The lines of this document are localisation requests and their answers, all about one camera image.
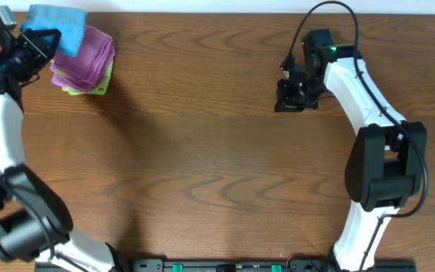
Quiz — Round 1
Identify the blue cloth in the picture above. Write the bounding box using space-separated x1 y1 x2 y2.
20 4 88 57

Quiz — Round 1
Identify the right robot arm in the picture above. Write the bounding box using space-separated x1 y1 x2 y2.
274 29 427 271

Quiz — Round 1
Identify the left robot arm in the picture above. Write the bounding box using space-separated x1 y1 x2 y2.
0 16 130 271

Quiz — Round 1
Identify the folded purple cloth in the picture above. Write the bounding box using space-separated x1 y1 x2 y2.
52 26 116 85

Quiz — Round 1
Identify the folded green cloth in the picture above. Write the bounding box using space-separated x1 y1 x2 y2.
51 62 113 95

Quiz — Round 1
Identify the right black cable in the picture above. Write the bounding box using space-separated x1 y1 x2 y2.
279 0 430 272

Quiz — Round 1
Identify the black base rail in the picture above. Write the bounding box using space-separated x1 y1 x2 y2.
130 258 417 272

